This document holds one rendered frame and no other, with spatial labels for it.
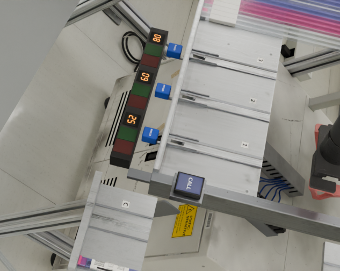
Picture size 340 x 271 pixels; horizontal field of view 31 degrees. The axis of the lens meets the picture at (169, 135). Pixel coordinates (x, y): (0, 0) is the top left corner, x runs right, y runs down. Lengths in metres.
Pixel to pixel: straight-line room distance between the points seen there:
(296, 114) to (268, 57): 0.56
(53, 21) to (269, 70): 0.46
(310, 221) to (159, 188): 0.29
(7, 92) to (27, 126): 0.79
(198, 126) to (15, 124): 0.79
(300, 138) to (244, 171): 0.71
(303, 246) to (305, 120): 0.40
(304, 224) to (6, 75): 0.61
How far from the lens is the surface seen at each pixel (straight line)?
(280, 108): 1.81
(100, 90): 2.13
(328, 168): 1.12
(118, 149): 1.19
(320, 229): 1.19
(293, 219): 1.17
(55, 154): 1.94
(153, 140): 1.18
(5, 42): 1.14
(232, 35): 1.38
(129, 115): 1.23
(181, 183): 1.10
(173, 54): 1.31
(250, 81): 1.31
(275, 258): 1.65
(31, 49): 1.17
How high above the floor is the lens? 1.47
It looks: 39 degrees down
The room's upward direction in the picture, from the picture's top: 75 degrees clockwise
